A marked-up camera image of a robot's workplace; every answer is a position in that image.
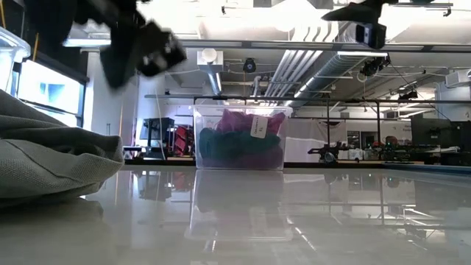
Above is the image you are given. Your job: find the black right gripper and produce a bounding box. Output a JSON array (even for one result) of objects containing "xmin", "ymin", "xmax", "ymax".
[{"xmin": 322, "ymin": 0, "xmax": 400, "ymax": 49}]

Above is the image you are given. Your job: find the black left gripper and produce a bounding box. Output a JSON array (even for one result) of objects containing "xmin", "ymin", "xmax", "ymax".
[{"xmin": 99, "ymin": 10, "xmax": 188, "ymax": 89}]

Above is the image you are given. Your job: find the grey towel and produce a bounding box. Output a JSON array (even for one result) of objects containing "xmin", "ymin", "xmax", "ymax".
[{"xmin": 0, "ymin": 89, "xmax": 125, "ymax": 209}]

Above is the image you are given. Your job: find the magenta towel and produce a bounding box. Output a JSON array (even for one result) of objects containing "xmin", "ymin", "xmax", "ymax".
[{"xmin": 215, "ymin": 109, "xmax": 287, "ymax": 135}]

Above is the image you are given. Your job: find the dark green towel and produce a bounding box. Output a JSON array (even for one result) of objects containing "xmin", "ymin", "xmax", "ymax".
[{"xmin": 198, "ymin": 127, "xmax": 283, "ymax": 160}]

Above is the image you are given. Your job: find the white column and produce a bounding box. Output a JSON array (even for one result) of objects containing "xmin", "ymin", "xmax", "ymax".
[{"xmin": 135, "ymin": 75, "xmax": 166, "ymax": 141}]

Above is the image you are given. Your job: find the bright window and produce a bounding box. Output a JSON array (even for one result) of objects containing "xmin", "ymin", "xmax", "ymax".
[{"xmin": 16, "ymin": 58, "xmax": 85, "ymax": 126}]

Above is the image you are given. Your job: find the black cart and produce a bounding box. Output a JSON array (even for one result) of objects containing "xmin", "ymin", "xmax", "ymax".
[{"xmin": 139, "ymin": 117, "xmax": 176, "ymax": 159}]

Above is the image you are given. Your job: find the white ceiling pipe run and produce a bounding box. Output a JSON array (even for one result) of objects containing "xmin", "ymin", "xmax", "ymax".
[{"xmin": 264, "ymin": 14, "xmax": 339, "ymax": 97}]

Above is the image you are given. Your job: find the white ceiling vent box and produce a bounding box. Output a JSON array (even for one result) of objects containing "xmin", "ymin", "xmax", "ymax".
[{"xmin": 196, "ymin": 47, "xmax": 224, "ymax": 74}]

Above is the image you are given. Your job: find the red object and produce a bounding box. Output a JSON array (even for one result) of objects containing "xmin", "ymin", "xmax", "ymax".
[{"xmin": 173, "ymin": 124, "xmax": 195, "ymax": 158}]

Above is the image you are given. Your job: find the clear plastic bin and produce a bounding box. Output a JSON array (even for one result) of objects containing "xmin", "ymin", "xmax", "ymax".
[
  {"xmin": 0, "ymin": 25, "xmax": 32, "ymax": 93},
  {"xmin": 191, "ymin": 104, "xmax": 294, "ymax": 171}
]

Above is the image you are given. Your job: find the black round ceiling speaker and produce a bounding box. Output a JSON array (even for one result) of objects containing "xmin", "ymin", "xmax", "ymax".
[{"xmin": 242, "ymin": 57, "xmax": 258, "ymax": 74}]

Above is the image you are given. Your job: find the white hanging cloth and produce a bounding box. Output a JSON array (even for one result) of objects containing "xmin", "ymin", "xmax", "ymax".
[{"xmin": 285, "ymin": 118, "xmax": 349, "ymax": 163}]

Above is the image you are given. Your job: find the black background monitor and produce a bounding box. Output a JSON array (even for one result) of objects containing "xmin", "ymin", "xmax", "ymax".
[{"xmin": 411, "ymin": 116, "xmax": 471, "ymax": 148}]

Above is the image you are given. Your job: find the glossy white table mat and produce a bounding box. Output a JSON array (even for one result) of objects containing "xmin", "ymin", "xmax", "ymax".
[{"xmin": 0, "ymin": 167, "xmax": 471, "ymax": 265}]

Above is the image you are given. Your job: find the silver ventilation duct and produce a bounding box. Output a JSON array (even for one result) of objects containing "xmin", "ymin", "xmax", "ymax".
[{"xmin": 285, "ymin": 14, "xmax": 372, "ymax": 108}]

